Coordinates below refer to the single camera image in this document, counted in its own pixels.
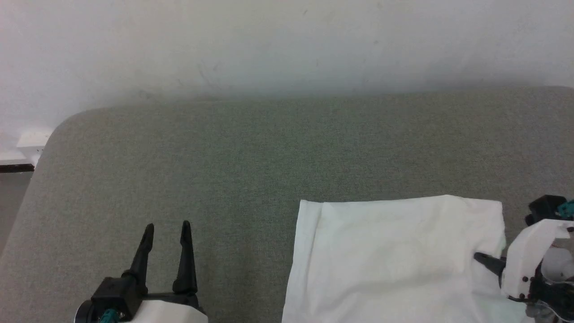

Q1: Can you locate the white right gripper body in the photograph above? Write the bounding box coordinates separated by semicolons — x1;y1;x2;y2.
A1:
501;218;574;301

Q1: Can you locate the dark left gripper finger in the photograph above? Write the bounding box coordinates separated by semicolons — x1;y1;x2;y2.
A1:
172;220;198;295
122;223;156;290

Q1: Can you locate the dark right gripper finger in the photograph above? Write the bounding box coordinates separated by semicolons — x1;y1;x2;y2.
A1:
474;252;508;276

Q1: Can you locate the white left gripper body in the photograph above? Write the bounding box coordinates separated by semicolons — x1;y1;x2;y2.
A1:
129;292;209;323

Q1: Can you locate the white t-shirt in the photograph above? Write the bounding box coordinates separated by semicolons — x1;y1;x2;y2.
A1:
281;194;532;323

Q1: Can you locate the teal left camera connector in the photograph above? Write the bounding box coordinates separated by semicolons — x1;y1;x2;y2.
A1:
99;308;126;323

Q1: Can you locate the white wall socket box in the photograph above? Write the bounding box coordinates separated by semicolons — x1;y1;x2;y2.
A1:
17;130;54;167

